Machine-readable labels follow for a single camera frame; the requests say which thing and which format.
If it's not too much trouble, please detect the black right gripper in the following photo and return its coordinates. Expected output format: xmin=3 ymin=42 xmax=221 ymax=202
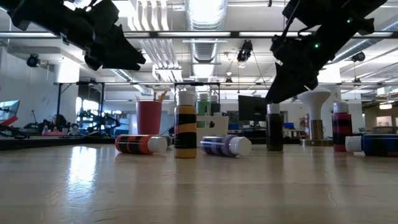
xmin=266 ymin=29 xmax=335 ymax=104

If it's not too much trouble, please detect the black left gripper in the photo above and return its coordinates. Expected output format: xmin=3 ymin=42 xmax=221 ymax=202
xmin=60 ymin=0 xmax=147 ymax=71

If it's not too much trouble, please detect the small dark brown paint bottle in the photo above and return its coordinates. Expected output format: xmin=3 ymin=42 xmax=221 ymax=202
xmin=266 ymin=103 xmax=284 ymax=152

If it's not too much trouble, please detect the small crimson paint bottle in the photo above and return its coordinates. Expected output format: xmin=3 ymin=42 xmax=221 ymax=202
xmin=331 ymin=101 xmax=353 ymax=152

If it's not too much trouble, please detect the large dark grey paint bottle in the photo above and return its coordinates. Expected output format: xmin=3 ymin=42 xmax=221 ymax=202
xmin=210 ymin=95 xmax=221 ymax=117

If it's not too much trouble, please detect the small blue paint bottle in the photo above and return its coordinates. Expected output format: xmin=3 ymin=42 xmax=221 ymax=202
xmin=345 ymin=134 xmax=398 ymax=157

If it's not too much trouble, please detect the large green paint bottle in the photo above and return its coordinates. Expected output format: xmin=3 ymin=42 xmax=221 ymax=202
xmin=196 ymin=92 xmax=211 ymax=128

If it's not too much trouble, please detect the small purple paint bottle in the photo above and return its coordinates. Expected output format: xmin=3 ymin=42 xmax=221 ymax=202
xmin=200 ymin=134 xmax=252 ymax=158

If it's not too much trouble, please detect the small yellow ochre paint bottle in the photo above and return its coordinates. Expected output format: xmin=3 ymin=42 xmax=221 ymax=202
xmin=174 ymin=90 xmax=198 ymax=159

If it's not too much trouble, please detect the small red-orange paint bottle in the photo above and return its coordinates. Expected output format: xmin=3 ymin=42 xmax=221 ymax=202
xmin=114 ymin=134 xmax=168 ymax=156

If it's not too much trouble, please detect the white mushroom table lamp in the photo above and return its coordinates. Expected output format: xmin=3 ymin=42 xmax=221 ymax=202
xmin=297 ymin=86 xmax=333 ymax=147

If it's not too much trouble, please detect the black computer monitor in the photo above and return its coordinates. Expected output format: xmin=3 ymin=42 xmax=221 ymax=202
xmin=238 ymin=95 xmax=271 ymax=122

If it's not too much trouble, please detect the maroon plastic cup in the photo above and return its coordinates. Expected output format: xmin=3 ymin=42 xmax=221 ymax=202
xmin=136 ymin=101 xmax=163 ymax=136

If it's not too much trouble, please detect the black overhead beam with lights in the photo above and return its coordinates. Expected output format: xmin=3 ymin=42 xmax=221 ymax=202
xmin=0 ymin=30 xmax=398 ymax=39

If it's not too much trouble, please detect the white plastic bin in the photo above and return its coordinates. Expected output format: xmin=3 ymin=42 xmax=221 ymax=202
xmin=196 ymin=115 xmax=229 ymax=147

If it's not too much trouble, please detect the pink tray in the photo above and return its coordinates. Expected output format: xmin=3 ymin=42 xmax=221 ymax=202
xmin=41 ymin=129 xmax=68 ymax=136

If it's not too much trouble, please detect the lit display screen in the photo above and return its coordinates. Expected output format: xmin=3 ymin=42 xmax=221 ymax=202
xmin=0 ymin=100 xmax=21 ymax=126

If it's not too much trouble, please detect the black neighbouring station frame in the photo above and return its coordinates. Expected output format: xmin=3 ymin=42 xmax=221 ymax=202
xmin=54 ymin=80 xmax=222 ymax=130

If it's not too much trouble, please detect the silver ventilation duct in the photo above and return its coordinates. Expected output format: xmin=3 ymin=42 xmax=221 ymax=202
xmin=185 ymin=0 xmax=228 ymax=65

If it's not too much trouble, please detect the black aluminium table frame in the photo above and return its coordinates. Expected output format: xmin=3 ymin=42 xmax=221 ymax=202
xmin=0 ymin=135 xmax=118 ymax=151

